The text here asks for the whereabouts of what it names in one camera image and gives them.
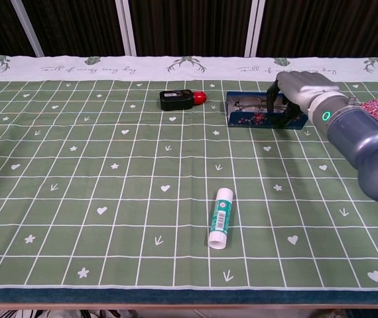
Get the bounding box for black bottle red cap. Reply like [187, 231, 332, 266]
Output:
[158, 89, 208, 112]

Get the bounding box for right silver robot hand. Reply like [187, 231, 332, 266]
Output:
[265, 70, 341, 127]

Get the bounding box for white green glue stick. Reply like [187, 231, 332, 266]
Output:
[207, 187, 234, 250]

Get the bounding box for dark blue table cover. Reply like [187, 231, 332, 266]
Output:
[0, 286, 378, 306]

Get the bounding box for white partition post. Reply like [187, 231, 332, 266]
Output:
[115, 0, 137, 57]
[243, 0, 268, 58]
[9, 0, 46, 58]

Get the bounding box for dark pleated curtain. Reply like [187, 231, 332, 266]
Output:
[0, 0, 378, 58]

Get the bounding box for grey glasses case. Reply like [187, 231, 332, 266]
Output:
[225, 91, 310, 130]

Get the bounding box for green grid tablecloth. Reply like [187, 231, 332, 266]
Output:
[0, 54, 378, 291]

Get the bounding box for thin wire-frame eyeglasses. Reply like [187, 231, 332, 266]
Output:
[233, 96, 290, 114]

